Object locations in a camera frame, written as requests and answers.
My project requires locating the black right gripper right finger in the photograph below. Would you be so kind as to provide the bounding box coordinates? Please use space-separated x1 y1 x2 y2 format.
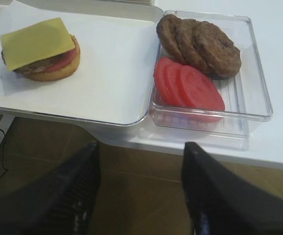
181 142 283 235

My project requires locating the brown patty in burger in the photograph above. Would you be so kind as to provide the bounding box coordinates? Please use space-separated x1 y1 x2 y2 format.
13 53 65 74

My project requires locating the clear patty tomato container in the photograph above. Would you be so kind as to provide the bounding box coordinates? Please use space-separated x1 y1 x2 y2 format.
146 11 273 150

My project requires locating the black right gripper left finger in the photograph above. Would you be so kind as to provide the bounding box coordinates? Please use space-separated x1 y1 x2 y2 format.
0 142 100 235

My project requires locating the white serving tray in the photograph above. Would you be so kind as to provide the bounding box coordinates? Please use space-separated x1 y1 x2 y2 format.
0 0 165 127

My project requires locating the bottom burger bun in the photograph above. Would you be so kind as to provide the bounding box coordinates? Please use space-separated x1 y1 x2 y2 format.
24 35 81 82

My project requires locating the red tomato slice middle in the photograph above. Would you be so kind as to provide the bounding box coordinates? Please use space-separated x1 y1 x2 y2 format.
164 62 185 107

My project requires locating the red tomato slice in burger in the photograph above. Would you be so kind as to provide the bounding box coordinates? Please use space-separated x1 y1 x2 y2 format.
44 47 78 72

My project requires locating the brown patty middle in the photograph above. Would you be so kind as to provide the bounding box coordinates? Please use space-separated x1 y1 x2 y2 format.
175 19 213 74

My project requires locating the white paper sheet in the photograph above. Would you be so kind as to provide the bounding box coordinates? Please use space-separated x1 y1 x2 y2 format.
0 0 156 124

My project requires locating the red tomato slice right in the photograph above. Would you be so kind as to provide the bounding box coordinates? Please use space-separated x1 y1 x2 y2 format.
176 66 225 111

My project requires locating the red tomato slice left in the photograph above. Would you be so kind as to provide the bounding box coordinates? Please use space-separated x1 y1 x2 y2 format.
154 57 173 105

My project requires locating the brown patty left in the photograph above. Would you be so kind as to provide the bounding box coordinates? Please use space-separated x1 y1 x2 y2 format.
156 14 187 65

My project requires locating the brown patty right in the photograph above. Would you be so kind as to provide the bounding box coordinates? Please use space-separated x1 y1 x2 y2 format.
192 21 241 79

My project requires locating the yellow cheese slice on burger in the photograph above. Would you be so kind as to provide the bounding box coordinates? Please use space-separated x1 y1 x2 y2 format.
0 18 75 71

